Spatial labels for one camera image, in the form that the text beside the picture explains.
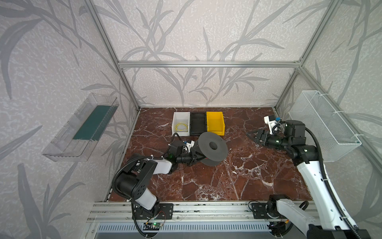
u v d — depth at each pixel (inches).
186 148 29.7
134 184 17.5
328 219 14.8
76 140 24.9
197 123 43.7
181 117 43.6
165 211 28.7
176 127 41.7
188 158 30.9
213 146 34.7
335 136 24.6
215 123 42.8
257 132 24.8
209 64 37.8
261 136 24.0
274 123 25.2
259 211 29.0
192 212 29.6
